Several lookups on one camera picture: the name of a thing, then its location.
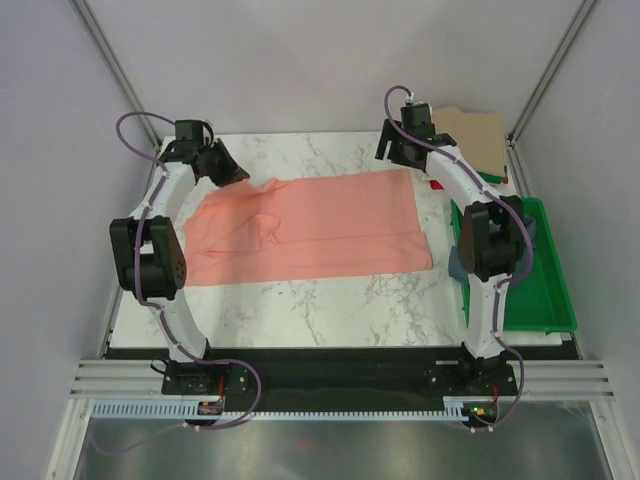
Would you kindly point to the beige folded t shirt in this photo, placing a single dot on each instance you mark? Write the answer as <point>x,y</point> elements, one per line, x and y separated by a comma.
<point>480,137</point>

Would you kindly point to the left aluminium frame post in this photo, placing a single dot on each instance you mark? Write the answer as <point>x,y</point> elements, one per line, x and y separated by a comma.
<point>105,50</point>

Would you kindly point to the white slotted cable duct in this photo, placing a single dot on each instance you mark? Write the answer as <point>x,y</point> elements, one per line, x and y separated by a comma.
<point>192,410</point>

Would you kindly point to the aluminium frame post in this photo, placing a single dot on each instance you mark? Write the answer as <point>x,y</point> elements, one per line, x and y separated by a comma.
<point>573,31</point>
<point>105,50</point>

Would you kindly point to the green folded t shirt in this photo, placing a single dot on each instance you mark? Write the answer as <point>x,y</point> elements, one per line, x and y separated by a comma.
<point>492,179</point>

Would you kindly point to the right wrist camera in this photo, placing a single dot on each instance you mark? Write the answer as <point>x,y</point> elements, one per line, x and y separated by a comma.
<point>412,100</point>

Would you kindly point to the aluminium extrusion rail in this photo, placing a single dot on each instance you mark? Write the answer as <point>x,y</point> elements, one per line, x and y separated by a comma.
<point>544,380</point>

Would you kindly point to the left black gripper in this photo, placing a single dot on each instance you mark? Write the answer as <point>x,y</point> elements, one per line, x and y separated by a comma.
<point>231,172</point>

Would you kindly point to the green plastic bin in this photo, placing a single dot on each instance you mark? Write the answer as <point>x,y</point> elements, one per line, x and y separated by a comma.
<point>541,302</point>

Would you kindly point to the salmon pink t shirt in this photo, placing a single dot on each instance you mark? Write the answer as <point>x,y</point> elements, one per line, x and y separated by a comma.
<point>305,229</point>

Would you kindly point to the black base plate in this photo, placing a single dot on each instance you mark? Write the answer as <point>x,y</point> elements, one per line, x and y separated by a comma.
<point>339,380</point>

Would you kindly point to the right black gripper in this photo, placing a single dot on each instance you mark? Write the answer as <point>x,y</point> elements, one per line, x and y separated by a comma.
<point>389,134</point>

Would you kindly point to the blue grey t shirt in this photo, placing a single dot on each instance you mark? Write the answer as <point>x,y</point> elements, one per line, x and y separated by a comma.
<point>457,272</point>

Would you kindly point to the red folded t shirt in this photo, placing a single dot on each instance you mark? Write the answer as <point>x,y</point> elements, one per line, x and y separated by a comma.
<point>435,185</point>

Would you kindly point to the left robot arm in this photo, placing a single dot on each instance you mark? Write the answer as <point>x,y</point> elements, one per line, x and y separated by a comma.
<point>149,260</point>

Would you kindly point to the right aluminium frame post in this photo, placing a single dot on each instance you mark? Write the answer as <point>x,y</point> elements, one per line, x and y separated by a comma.
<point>573,31</point>

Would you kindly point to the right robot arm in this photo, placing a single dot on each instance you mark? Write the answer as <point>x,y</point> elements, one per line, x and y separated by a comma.
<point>494,247</point>

